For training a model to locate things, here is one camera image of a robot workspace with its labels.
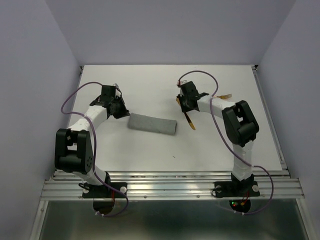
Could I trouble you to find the aluminium front rail frame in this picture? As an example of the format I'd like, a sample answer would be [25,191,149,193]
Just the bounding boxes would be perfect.
[30,164,316,240]

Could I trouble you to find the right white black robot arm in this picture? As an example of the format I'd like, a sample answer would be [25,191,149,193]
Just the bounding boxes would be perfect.
[176,81,260,195]

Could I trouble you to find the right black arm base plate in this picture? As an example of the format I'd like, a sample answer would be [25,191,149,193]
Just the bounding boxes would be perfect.
[211,181,261,198]

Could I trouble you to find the gold knife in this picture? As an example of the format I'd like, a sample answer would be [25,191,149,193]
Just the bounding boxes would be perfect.
[176,97,196,131]

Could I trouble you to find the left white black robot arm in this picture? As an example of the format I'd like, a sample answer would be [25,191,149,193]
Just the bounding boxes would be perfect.
[54,83,130,197]

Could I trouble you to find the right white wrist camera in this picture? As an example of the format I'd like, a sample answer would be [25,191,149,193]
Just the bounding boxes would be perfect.
[177,80,188,88]

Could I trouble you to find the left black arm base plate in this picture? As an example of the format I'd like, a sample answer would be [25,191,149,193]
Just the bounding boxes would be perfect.
[78,182,127,199]

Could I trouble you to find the aluminium right side rail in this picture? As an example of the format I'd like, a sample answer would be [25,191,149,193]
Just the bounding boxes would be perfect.
[251,65,291,177]

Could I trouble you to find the gold fork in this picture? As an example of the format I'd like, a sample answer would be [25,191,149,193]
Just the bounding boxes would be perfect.
[217,94,232,100]

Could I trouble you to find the grey cloth napkin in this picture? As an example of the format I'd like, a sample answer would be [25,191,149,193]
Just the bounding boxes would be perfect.
[127,113,178,136]

